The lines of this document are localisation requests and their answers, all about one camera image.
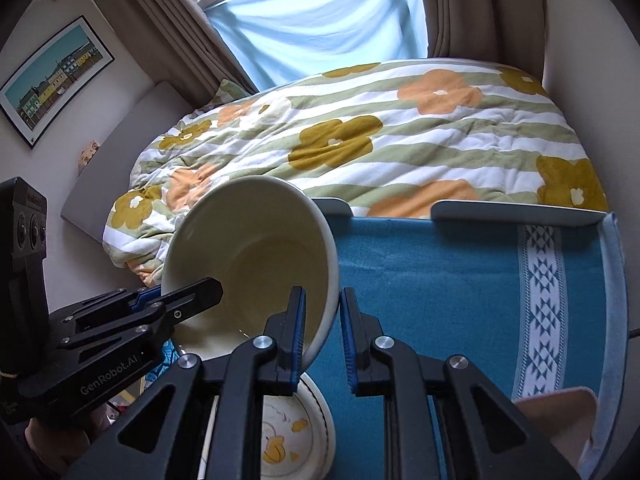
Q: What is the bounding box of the white duck small plate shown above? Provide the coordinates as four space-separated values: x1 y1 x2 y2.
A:
196 372 336 480

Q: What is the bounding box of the cream bowl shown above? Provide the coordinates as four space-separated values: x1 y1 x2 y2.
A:
160 177 340 368

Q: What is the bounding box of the person's left hand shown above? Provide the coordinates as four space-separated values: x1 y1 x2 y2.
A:
25 404 111 474

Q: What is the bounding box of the grey headboard cushion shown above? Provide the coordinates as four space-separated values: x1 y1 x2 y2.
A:
61 81 192 243

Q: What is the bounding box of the blue table cloth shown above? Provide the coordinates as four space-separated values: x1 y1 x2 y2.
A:
299 214 609 480

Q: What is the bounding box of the pink square bowl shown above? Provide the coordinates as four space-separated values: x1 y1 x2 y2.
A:
514 387 598 469

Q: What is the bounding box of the floral striped quilt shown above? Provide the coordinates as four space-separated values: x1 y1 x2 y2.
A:
102 58 608 286

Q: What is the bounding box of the framed picture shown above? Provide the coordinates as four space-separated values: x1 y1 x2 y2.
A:
1 15 114 148

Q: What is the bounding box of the light blue window sheet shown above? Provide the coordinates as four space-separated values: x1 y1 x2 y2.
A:
205 0 427 90

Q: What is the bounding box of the brown curtain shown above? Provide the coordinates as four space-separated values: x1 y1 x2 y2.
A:
93 0 546 105

